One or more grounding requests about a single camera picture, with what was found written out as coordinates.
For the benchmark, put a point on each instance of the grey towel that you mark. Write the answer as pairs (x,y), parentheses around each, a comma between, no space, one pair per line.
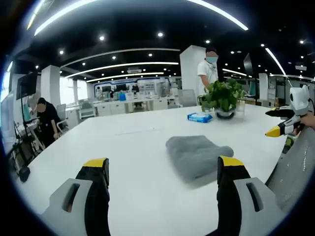
(194,155)

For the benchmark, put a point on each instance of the person's right hand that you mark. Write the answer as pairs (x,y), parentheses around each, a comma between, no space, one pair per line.
(309,121)

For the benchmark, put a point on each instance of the grey mesh chair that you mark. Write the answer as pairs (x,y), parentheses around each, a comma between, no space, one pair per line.
(297,167)

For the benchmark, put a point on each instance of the clear glass container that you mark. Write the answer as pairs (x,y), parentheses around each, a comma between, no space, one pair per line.
(240,109)

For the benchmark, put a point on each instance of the dark round plant pot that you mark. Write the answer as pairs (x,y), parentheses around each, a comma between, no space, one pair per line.
(225,114)

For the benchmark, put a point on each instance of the green leafy plant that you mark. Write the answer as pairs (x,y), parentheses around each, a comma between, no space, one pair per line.
(222,94)

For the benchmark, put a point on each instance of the blue wet wipes pack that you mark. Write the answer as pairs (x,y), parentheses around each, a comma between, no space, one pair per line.
(199,117)

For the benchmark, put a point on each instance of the white office chair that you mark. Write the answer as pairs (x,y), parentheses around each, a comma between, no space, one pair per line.
(62,118)
(87,109)

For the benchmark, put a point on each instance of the grey office chair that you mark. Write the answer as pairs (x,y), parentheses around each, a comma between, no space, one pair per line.
(187,98)

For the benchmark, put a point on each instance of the black monitor on stand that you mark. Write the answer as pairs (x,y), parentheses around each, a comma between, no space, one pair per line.
(26,84)

